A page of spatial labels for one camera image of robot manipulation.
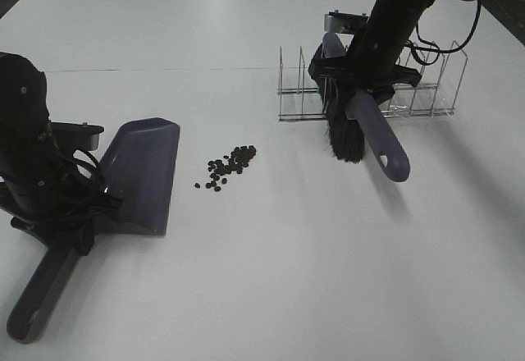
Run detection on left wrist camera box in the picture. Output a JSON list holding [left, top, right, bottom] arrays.
[[50, 122, 104, 152]]

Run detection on purple hand brush black bristles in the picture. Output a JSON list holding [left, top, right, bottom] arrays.
[[308, 32, 411, 184]]

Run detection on purple plastic dustpan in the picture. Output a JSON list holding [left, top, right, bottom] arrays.
[[7, 118, 180, 343]]

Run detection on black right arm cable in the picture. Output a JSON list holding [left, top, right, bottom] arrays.
[[405, 0, 483, 66]]

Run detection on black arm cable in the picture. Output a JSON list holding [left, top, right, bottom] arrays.
[[57, 147, 124, 218], [405, 0, 483, 66]]

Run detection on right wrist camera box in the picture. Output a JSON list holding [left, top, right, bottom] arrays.
[[324, 10, 368, 35]]

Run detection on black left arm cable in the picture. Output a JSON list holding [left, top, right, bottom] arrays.
[[57, 147, 124, 218]]

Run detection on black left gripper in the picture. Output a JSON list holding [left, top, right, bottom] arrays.
[[1, 130, 122, 255]]

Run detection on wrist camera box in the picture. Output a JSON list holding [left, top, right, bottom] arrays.
[[50, 122, 104, 152], [324, 10, 368, 35]]

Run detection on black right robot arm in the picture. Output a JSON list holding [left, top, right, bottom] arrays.
[[308, 0, 481, 113]]

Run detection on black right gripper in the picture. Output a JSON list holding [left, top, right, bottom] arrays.
[[309, 20, 422, 109]]

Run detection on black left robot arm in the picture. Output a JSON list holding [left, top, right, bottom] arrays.
[[1, 53, 121, 255]]

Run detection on pile of coffee beans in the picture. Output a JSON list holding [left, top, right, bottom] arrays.
[[193, 144, 257, 192]]

